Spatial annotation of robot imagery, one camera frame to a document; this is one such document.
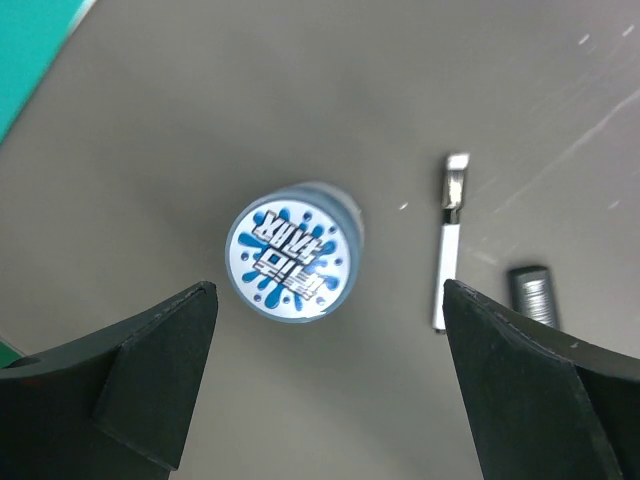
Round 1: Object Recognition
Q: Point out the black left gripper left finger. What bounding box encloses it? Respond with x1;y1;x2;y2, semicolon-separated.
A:
1;281;218;479

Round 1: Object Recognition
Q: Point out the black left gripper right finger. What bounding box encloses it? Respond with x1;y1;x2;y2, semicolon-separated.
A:
443;280;639;479

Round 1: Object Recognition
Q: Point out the blue round lidded jar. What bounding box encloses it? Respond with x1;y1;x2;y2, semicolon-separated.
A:
225;181;365;324

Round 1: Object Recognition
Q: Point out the orange black highlighter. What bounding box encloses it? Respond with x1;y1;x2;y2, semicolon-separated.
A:
507;265;560;329

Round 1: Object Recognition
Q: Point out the white black marker pen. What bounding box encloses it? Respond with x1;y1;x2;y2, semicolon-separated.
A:
432;152;470;332

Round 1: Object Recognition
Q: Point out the teal green notebook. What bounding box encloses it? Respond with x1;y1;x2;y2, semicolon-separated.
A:
0;0;95;136

